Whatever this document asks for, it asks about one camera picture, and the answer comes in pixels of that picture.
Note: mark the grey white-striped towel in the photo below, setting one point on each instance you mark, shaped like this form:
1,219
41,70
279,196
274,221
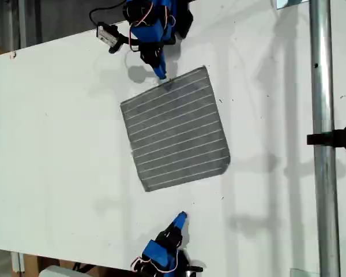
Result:
176,130

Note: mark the black clamp knob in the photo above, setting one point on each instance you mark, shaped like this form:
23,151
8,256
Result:
194,269

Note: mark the white plastic container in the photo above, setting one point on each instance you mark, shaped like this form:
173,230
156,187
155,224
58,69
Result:
60,272

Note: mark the large brown cardboard box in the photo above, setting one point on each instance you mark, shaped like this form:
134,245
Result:
31,264

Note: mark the white table leg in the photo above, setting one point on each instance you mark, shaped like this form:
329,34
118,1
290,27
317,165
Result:
17,261

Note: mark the black camera stalk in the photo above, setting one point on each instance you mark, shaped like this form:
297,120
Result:
116,46

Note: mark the black grey camera box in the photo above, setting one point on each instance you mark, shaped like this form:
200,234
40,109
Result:
105,34

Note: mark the steel post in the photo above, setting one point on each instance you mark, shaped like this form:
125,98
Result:
323,86

